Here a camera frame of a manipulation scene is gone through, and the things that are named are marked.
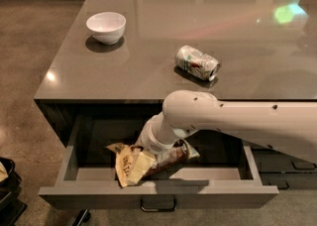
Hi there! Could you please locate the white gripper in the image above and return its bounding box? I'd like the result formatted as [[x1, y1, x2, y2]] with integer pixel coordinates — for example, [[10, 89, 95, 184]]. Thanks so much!
[[127, 113, 185, 185]]

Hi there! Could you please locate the brown chip bag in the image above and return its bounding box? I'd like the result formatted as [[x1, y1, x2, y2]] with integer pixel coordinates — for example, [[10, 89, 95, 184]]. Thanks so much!
[[106, 140, 200, 187]]

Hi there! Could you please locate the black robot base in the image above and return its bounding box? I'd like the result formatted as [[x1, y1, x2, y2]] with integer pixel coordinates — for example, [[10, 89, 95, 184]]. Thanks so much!
[[0, 157, 27, 226]]

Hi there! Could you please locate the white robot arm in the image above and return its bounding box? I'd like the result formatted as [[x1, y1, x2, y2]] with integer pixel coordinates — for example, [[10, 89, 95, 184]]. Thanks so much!
[[136, 90, 317, 164]]

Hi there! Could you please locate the open grey top drawer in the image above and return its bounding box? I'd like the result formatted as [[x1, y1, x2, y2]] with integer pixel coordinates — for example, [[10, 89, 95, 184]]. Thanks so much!
[[39, 115, 278, 210]]

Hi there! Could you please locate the grey kitchen counter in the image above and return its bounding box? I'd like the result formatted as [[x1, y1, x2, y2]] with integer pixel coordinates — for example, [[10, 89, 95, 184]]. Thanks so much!
[[35, 0, 317, 102]]

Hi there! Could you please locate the crushed silver soda can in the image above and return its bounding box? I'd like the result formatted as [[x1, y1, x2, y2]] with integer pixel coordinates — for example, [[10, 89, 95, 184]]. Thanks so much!
[[174, 45, 220, 81]]

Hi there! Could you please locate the white ceramic bowl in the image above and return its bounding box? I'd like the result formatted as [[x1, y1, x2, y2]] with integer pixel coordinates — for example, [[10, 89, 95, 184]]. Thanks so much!
[[86, 12, 126, 45]]

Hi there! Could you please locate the black drawer handle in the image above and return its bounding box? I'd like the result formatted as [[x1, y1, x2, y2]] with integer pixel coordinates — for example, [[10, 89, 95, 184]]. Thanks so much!
[[140, 197, 177, 212]]

